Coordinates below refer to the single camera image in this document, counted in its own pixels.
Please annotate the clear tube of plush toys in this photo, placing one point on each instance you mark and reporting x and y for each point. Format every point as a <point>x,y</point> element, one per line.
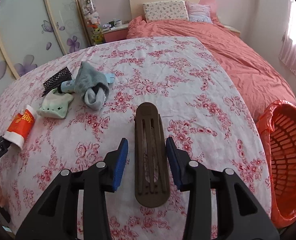
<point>92,21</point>

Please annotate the floral sliding wardrobe door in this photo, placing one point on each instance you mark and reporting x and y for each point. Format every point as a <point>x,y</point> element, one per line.
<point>34,32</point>

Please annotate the pink curtain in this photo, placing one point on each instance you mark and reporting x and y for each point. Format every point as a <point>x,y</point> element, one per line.
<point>287,54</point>

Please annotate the grey green sock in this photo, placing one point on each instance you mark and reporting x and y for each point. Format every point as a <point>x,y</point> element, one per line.
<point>91,86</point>

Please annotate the mint green cat sock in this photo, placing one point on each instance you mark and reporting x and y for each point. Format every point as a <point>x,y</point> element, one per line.
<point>55,105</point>

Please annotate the red white paper cup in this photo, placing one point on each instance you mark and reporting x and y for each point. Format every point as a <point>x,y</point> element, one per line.
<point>20,127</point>

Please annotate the floral print pillow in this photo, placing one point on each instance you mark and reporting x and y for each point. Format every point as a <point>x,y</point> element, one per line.
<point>165,10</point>

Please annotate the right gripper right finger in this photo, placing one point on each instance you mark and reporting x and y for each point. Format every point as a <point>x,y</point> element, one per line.
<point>239,213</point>

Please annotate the black beaded mat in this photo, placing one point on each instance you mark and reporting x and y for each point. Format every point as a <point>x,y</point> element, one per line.
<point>55,81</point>

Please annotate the pink bedside table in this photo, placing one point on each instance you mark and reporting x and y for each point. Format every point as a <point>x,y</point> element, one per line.
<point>116,33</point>

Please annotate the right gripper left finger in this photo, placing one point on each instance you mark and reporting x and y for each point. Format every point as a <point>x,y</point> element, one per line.
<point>54,215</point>

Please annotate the white mug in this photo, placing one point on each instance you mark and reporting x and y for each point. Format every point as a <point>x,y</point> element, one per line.
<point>118,23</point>

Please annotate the orange plastic laundry basket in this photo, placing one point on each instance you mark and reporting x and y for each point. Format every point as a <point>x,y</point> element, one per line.
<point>277,130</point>

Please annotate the white pink floral bedspread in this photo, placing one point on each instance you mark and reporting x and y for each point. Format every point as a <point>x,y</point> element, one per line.
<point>199,107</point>

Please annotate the pink striped pillow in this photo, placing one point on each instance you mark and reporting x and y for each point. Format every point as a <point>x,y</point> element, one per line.
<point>198,12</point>

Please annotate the coral pink duvet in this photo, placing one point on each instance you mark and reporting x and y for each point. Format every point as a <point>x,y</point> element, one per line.
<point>256,80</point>

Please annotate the brown wooden comb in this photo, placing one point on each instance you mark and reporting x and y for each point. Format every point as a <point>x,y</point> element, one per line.
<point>151,173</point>

